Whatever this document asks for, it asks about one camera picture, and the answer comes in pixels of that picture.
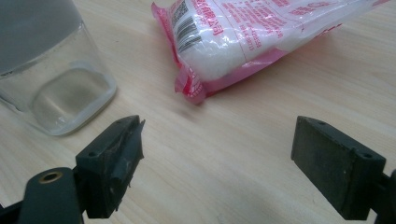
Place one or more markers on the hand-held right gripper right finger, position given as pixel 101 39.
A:
pixel 336 168

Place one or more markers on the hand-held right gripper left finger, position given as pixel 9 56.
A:
pixel 106 174

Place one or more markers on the pink and white powder bag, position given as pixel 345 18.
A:
pixel 218 46

